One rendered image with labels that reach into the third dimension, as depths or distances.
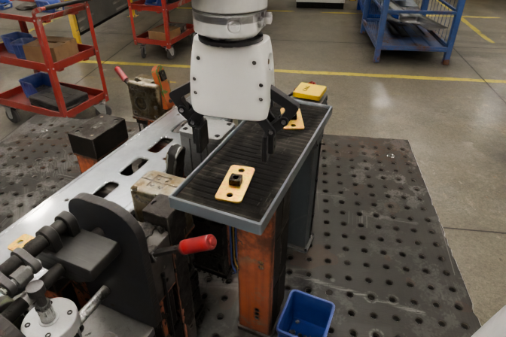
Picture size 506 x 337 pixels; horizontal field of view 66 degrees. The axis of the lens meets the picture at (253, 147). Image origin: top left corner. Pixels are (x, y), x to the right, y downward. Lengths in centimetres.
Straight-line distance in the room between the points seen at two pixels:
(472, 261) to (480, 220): 35
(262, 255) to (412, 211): 68
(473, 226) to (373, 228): 133
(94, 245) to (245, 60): 28
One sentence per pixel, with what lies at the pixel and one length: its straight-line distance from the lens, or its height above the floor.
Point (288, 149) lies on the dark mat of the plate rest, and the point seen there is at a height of 116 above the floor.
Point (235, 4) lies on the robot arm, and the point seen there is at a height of 142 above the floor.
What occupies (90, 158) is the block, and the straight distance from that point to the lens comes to 105.
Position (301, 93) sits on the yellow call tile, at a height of 116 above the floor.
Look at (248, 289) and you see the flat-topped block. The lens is 84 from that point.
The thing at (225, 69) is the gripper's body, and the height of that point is 134.
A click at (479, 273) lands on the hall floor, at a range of 225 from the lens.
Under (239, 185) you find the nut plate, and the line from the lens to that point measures 56.
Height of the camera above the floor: 151
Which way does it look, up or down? 32 degrees down
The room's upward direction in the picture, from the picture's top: straight up
